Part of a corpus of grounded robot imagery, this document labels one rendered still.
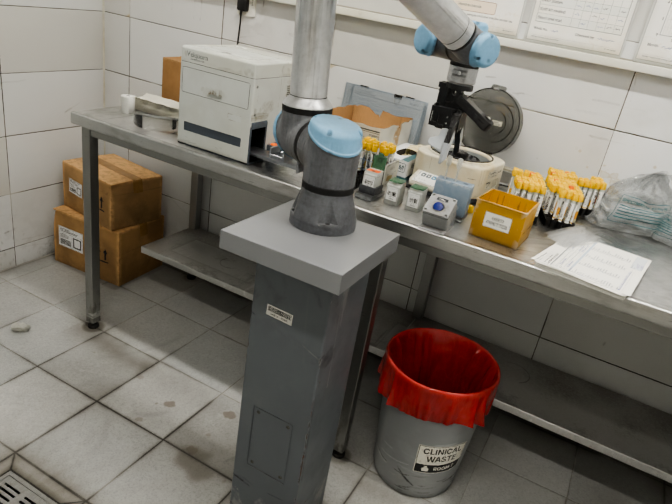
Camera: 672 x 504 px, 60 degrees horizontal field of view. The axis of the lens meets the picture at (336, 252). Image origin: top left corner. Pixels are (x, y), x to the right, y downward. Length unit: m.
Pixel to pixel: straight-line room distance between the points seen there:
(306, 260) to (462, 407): 0.78
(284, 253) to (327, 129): 0.27
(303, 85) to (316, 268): 0.43
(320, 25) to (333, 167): 0.30
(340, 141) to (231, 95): 0.65
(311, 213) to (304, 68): 0.31
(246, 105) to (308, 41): 0.50
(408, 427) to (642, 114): 1.19
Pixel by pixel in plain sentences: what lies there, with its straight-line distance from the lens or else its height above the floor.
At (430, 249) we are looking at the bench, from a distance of 1.55.
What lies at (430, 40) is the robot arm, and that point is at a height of 1.32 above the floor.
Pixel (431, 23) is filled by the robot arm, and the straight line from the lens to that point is 1.31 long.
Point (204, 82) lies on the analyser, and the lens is 1.84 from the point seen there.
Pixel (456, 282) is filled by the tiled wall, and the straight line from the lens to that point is 2.28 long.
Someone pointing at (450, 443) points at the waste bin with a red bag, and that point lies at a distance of 1.82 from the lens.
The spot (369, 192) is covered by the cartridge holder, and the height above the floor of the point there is 0.90.
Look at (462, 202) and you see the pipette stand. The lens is 1.61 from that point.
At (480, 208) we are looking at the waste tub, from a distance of 1.52.
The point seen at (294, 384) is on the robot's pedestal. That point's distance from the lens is 1.40.
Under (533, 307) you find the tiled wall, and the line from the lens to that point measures 2.25.
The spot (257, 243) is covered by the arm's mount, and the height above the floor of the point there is 0.92.
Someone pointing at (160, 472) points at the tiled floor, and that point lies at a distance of 1.94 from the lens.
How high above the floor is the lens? 1.40
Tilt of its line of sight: 24 degrees down
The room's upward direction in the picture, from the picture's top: 10 degrees clockwise
